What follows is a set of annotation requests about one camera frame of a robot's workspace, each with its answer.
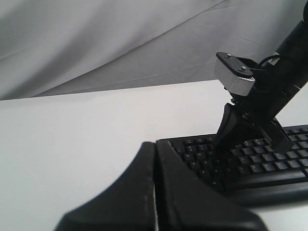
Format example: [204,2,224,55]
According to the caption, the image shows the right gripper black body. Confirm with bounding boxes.
[232,57,300,123]

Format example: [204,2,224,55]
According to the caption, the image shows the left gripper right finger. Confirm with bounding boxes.
[155,141,267,231]

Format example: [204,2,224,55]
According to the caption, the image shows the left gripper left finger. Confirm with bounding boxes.
[55,142,155,231]

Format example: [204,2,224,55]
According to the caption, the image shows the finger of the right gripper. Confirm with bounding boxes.
[253,117,293,153]
[213,103,248,154]

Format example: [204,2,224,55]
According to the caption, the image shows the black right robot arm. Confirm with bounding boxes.
[213,9,308,154]

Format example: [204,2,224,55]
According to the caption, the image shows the black acer keyboard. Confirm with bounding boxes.
[156,125,308,206]

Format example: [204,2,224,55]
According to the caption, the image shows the grey backdrop cloth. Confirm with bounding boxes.
[0,0,305,100]

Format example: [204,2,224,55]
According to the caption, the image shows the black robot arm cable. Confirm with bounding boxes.
[249,55,282,73]

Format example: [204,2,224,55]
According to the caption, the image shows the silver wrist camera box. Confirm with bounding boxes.
[214,52,256,96]

